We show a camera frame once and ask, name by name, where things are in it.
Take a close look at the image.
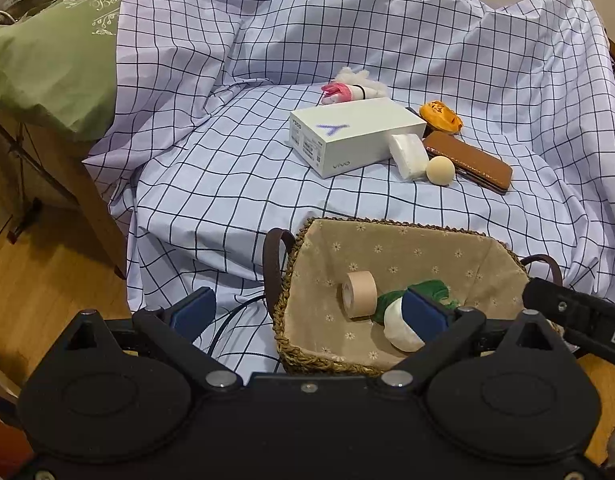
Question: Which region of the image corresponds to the black cable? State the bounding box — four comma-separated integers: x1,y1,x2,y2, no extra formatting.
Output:
205,295,268,356

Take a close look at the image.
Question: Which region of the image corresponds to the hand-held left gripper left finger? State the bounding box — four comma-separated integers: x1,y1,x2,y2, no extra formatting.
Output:
62,287,243,391

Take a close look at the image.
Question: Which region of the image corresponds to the white sponge block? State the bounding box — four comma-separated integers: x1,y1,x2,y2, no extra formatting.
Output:
389,133,431,182

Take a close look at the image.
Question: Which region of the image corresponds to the green embroidered pillow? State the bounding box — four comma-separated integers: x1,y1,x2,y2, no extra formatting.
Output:
0,0,141,141

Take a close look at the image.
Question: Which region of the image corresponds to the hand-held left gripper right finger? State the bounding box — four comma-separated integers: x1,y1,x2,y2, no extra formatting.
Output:
380,284,568,391

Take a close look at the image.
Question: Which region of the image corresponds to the wooden table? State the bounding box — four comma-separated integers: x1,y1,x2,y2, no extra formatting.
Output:
0,110,128,281

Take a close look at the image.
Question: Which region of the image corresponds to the white phone box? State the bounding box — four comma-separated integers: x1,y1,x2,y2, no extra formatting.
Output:
289,98,428,179

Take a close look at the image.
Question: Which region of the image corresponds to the woven basket with fabric lining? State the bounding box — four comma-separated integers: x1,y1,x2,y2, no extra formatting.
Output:
262,217,578,376

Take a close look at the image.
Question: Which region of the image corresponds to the green and white plush toy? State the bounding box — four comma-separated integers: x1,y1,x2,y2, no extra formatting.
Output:
371,280,461,353

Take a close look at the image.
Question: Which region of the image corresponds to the white checkered bed sheet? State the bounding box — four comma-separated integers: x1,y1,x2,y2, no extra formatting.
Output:
82,0,615,381

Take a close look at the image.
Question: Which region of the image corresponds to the white plush bunny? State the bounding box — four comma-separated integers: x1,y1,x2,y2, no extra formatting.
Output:
321,66,388,106

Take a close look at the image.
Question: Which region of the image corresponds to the brown leather case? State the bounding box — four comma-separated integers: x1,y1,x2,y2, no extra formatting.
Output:
421,131,513,195

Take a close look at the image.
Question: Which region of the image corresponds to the beige tape roll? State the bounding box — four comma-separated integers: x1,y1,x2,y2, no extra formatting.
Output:
341,270,378,319

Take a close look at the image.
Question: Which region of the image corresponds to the cream foam ball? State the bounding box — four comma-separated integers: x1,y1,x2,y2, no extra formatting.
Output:
426,156,457,187

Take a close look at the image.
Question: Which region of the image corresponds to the black tripod stand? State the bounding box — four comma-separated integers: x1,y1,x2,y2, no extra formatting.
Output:
0,120,78,241

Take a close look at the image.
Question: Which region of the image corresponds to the orange soft toy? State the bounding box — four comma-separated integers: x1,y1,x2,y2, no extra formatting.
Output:
419,101,463,136

